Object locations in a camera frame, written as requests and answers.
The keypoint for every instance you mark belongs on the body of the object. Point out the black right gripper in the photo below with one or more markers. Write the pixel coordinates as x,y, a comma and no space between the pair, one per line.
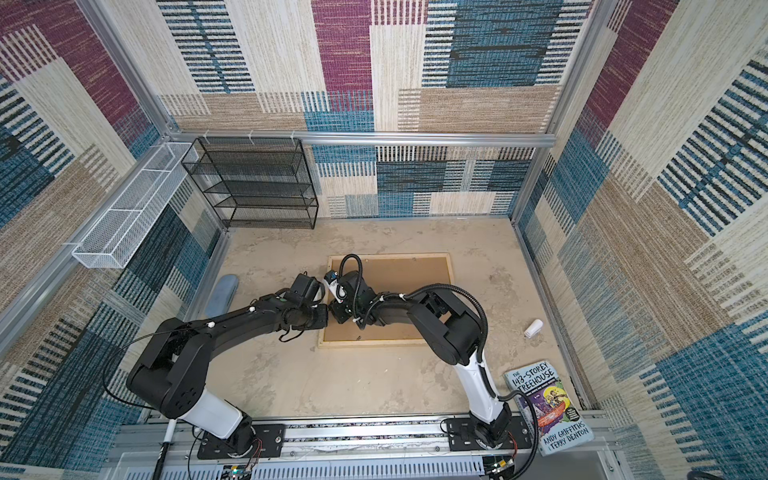
338,309

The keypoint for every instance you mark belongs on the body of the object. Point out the light wooden picture frame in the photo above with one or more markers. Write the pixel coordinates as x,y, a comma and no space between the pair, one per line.
384,343

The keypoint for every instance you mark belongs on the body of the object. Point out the brown frame backing board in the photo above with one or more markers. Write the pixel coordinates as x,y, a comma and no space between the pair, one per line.
414,273

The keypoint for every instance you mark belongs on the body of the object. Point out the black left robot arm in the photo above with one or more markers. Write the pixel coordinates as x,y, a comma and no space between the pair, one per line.
171,372

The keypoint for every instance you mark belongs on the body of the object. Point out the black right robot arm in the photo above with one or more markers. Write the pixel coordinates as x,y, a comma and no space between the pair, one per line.
453,325

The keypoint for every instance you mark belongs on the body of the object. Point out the blue grey glasses case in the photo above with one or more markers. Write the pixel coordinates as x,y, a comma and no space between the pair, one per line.
221,297

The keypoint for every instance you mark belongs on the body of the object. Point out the small white cylinder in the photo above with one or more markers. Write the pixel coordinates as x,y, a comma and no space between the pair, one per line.
534,328

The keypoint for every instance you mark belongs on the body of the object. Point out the colourful treehouse book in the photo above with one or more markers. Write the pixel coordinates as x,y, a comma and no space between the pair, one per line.
557,420

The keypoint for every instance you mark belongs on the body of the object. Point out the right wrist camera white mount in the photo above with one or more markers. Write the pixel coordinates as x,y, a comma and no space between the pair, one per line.
332,282

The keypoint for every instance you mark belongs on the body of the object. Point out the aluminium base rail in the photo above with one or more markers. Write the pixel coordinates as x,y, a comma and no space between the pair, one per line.
387,447

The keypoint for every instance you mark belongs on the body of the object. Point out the black wire mesh shelf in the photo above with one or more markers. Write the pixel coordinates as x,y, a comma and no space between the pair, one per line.
254,182

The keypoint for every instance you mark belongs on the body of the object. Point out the white wire mesh basket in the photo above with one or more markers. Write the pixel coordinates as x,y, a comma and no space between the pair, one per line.
119,232

